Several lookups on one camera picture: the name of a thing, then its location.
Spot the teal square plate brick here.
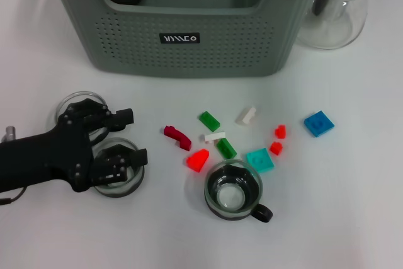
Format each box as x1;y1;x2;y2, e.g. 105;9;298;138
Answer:
245;147;275;175

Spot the white chunky toy brick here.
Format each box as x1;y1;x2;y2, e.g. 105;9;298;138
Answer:
235;105;259;127

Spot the grey-green perforated storage bin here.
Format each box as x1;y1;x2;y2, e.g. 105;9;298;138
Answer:
42;0;330;79

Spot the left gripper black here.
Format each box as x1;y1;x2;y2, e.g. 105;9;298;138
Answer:
0;99;149;193

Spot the blue square plate brick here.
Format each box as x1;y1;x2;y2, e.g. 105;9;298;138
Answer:
304;110;335;139

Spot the glass teacup black holder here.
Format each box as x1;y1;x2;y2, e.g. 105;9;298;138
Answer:
91;137;146;199
55;91;110;142
203;158;274;223

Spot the green rectangular toy brick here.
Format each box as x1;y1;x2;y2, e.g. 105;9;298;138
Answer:
198;110;222;132
215;137;238;160

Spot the glass carafe with black lid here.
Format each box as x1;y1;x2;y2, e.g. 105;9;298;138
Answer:
295;0;374;50

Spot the dark red curved toy brick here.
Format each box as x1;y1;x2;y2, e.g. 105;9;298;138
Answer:
162;125;193;152

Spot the white thin bar toy brick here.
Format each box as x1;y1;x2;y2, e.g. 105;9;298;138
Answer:
200;130;227;144

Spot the bright red sloped toy brick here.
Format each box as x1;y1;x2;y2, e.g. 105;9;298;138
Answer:
186;148;211;173

